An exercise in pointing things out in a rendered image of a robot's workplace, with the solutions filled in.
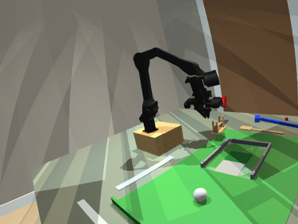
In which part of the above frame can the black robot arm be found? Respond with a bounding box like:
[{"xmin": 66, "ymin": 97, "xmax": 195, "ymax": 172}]
[{"xmin": 133, "ymin": 48, "xmax": 220, "ymax": 134}]

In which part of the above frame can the white golf ball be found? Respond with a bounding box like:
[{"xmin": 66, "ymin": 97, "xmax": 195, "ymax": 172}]
[{"xmin": 193, "ymin": 188, "xmax": 207, "ymax": 202}]

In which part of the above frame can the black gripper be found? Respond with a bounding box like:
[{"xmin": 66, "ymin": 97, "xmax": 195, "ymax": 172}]
[{"xmin": 184, "ymin": 88, "xmax": 223, "ymax": 119}]

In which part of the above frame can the blue golf putter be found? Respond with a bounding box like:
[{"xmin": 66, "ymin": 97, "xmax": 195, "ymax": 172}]
[{"xmin": 255, "ymin": 115, "xmax": 298, "ymax": 128}]

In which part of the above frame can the green putting mat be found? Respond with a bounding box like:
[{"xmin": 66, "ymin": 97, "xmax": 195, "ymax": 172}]
[{"xmin": 118, "ymin": 129, "xmax": 298, "ymax": 224}]

